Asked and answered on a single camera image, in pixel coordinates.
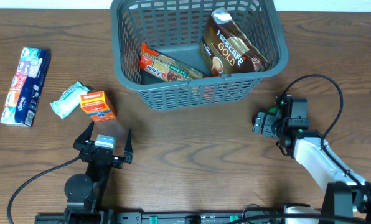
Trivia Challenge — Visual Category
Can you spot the Kleenex tissue multipack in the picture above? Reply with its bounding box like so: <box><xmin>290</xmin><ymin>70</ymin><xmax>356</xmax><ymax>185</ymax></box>
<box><xmin>0</xmin><ymin>47</ymin><xmax>51</xmax><ymax>127</ymax></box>

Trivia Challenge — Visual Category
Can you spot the orange Redoxon box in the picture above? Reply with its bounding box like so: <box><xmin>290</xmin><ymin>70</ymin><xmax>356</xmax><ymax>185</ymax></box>
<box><xmin>80</xmin><ymin>91</ymin><xmax>116</xmax><ymax>123</ymax></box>

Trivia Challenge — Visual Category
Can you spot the green lid glass jar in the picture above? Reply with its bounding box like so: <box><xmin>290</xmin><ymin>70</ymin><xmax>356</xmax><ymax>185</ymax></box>
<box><xmin>268</xmin><ymin>106</ymin><xmax>279</xmax><ymax>115</ymax></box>

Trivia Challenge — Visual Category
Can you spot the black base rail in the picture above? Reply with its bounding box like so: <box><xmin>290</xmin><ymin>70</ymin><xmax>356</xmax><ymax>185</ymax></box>
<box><xmin>34</xmin><ymin>210</ymin><xmax>275</xmax><ymax>224</ymax></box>

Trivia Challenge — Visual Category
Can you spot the orange spaghetti pasta packet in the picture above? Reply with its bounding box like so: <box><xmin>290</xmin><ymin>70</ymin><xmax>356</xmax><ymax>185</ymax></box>
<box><xmin>139</xmin><ymin>42</ymin><xmax>208</xmax><ymax>82</ymax></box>

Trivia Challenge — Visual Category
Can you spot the grey plastic basket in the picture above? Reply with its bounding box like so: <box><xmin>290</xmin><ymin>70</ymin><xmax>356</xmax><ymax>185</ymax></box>
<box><xmin>110</xmin><ymin>0</ymin><xmax>289</xmax><ymax>110</ymax></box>

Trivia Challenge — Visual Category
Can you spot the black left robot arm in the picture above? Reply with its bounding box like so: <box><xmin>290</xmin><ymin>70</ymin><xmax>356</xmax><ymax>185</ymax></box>
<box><xmin>64</xmin><ymin>122</ymin><xmax>133</xmax><ymax>224</ymax></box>

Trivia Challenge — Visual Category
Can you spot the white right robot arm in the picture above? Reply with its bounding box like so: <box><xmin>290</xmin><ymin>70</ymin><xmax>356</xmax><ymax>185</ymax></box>
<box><xmin>253</xmin><ymin>95</ymin><xmax>371</xmax><ymax>223</ymax></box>

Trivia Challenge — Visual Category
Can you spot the brown Nescafe Gold coffee bag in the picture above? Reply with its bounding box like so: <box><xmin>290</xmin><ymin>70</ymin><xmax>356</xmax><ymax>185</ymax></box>
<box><xmin>200</xmin><ymin>7</ymin><xmax>267</xmax><ymax>77</ymax></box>

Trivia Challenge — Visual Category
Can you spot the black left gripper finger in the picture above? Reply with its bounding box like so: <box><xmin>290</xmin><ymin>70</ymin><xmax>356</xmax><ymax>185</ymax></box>
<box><xmin>73</xmin><ymin>121</ymin><xmax>95</xmax><ymax>151</ymax></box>
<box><xmin>124</xmin><ymin>130</ymin><xmax>133</xmax><ymax>157</ymax></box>

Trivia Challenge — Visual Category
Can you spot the light blue tissue packet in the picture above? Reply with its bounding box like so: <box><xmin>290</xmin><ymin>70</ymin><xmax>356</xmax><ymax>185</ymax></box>
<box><xmin>50</xmin><ymin>81</ymin><xmax>90</xmax><ymax>119</ymax></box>

